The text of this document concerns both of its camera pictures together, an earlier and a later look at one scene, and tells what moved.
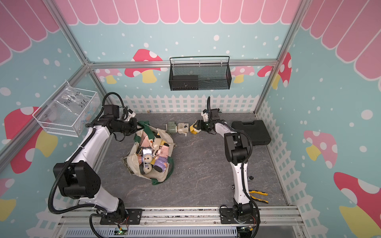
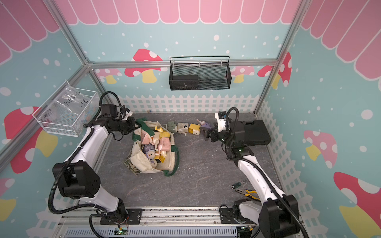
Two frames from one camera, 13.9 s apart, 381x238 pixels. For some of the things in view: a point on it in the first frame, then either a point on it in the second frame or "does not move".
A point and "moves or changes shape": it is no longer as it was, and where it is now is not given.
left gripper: (133, 129) does not move
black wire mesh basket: (202, 76) does not move
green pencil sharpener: (171, 127) does not move
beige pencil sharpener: (183, 128) does not move
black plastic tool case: (257, 131) does not move
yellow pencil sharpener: (192, 129) does not move
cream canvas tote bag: (151, 154) moves or changes shape
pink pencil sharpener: (164, 151) -> (164, 145)
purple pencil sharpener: (160, 164) moves or changes shape
